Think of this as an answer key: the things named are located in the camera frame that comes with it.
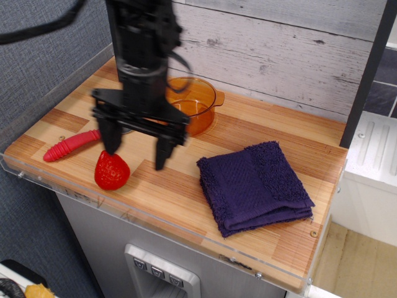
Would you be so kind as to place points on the silver dispenser button panel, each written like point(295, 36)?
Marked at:
point(153, 276)

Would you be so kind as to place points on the clear acrylic edge guard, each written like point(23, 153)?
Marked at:
point(171, 201)

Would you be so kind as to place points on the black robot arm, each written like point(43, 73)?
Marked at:
point(145, 34)

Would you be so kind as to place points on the red plastic strawberry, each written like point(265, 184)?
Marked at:
point(111, 172)

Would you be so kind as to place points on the folded purple towel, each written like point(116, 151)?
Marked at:
point(253, 188)

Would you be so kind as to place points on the red handled metal spoon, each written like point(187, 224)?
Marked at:
point(68, 145)

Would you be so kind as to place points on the white toy sink unit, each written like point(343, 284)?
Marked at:
point(365, 201)

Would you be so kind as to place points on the yellow object bottom left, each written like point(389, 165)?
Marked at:
point(38, 291)

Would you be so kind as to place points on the dark grey right post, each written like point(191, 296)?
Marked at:
point(374, 59)

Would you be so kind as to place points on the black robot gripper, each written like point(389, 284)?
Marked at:
point(143, 91)

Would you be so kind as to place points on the grey toy fridge cabinet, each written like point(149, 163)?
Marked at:
point(103, 238)

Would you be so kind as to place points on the orange transparent glass pot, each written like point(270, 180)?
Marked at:
point(190, 104)

